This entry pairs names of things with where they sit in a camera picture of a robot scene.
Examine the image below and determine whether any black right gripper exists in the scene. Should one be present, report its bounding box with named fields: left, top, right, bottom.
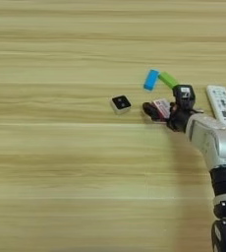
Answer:
left=141, top=101, right=198, bottom=134

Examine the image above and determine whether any small black-topped white cube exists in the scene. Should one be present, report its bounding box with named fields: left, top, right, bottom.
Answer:
left=110, top=94, right=133, bottom=116

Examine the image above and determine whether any green rectangular block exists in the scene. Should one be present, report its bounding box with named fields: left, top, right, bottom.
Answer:
left=157, top=71, right=180, bottom=91

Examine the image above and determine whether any blue rectangular block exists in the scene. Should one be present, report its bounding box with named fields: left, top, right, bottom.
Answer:
left=142, top=69, right=161, bottom=92

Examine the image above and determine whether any white remote control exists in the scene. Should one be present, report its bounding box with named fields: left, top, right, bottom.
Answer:
left=205, top=85, right=226, bottom=129

